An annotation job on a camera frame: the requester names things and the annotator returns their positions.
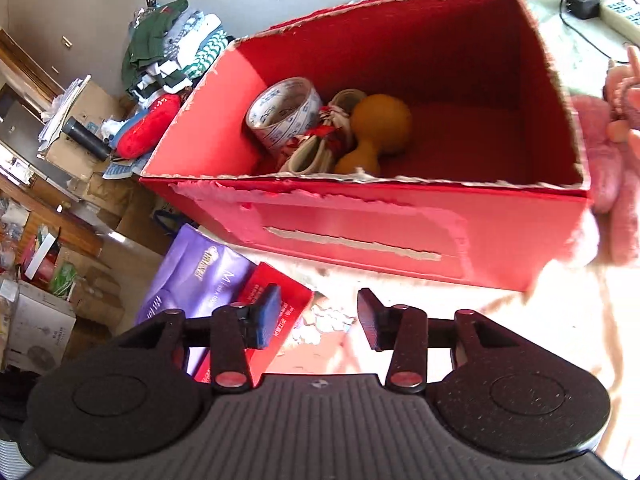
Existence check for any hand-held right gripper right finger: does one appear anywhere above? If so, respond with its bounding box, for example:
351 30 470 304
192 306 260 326
357 288 521 394

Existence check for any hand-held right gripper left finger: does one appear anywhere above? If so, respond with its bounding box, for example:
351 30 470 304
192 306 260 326
116 283 283 394

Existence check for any red cardboard box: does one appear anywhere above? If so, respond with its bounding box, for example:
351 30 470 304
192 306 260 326
139 0 594 293

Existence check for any beige baby shoe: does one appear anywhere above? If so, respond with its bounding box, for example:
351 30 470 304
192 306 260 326
278 89 368 176

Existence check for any orange gourd toy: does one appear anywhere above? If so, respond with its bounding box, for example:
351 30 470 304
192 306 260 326
334 94 413 177

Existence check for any clear packing tape roll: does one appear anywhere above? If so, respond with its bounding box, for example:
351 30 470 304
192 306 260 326
245 77 323 157

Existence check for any pink plush toy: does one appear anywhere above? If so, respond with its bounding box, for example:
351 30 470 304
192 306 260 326
570 45 640 267

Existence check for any red flat box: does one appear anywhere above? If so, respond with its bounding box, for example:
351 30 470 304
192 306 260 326
193 262 315 387

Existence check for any purple snack packet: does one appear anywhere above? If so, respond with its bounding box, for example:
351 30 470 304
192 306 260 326
135 224 258 376

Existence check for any red plush cushion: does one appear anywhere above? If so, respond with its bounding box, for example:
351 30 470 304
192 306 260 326
116 93 182 160

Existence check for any white fan carton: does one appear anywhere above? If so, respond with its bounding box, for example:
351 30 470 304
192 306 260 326
2 280 77 374

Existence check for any black bottle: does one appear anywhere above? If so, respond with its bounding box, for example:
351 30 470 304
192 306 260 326
62 117 112 162

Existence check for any brown cardboard box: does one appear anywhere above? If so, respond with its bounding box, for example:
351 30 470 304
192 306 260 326
45 80 126 183

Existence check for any pile of folded clothes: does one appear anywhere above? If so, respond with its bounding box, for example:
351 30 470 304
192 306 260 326
121 0 229 109

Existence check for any stack of papers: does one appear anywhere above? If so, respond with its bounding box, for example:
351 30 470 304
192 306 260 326
38 75 92 153

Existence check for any black power adapter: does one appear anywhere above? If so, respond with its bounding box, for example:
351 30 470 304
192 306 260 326
561 0 601 20

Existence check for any white power strip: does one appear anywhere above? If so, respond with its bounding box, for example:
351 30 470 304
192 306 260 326
599 0 640 46

